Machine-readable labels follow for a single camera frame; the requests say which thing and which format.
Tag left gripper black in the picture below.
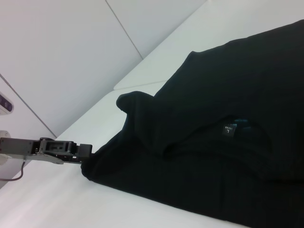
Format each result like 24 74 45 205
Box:
0 136 93 166

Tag black shirt with FREE print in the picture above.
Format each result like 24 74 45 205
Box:
80 20 304 224

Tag white device with purple panel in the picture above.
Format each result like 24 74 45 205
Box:
0 78 15 117

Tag left arm cable with plug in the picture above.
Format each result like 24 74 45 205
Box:
0 160 26 183

